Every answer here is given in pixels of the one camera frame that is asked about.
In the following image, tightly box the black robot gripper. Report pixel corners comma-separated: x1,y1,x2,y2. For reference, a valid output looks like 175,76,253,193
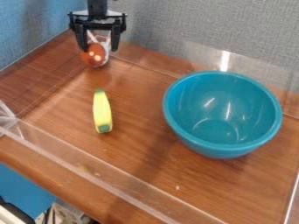
68,0,127,52

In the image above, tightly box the brown toy mushroom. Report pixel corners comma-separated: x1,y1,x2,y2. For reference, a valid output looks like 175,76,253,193
80,31,111,67

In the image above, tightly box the blue plastic bowl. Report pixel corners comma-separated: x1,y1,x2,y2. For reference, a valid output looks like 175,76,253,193
163,71,283,159

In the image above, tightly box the yellow toy corn cob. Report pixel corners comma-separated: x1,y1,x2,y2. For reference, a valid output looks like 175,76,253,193
92,88,112,133

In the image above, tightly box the clear acrylic table barrier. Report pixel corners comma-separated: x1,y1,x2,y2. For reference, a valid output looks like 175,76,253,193
0,31,299,224

